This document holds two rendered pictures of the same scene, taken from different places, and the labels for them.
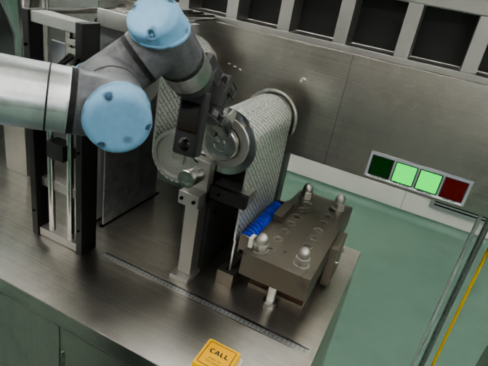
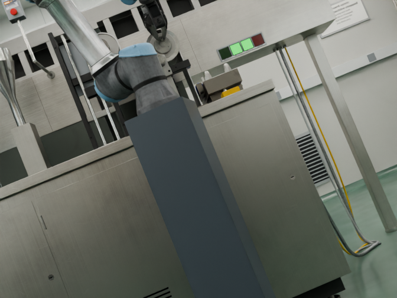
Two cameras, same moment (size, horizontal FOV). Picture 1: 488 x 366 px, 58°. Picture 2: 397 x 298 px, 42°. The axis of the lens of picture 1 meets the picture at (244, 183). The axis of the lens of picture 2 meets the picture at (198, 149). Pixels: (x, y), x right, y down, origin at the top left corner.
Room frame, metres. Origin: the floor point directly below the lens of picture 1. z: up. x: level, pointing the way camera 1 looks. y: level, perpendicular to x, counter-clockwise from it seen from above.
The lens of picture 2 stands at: (-1.15, 1.00, 0.65)
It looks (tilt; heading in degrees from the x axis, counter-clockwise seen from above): 3 degrees up; 336
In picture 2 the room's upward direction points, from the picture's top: 22 degrees counter-clockwise
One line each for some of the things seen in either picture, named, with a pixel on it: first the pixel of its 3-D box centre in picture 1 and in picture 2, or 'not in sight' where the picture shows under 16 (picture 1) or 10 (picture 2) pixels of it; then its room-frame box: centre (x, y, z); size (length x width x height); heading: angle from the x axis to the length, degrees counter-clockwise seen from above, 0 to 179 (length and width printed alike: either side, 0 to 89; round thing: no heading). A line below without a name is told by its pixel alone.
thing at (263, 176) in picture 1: (261, 188); (186, 75); (0.97, -0.04, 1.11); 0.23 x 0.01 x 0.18; 159
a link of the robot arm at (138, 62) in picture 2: not in sight; (140, 64); (0.40, 0.38, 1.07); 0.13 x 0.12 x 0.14; 23
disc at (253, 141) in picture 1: (224, 141); (162, 45); (0.88, 0.06, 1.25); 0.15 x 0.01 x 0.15; 69
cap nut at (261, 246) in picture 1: (261, 242); (207, 75); (0.83, -0.06, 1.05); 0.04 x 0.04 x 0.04
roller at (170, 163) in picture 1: (202, 142); not in sight; (1.04, 0.12, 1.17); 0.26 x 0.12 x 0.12; 159
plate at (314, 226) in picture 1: (302, 236); (219, 89); (0.97, -0.17, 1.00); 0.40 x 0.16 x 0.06; 159
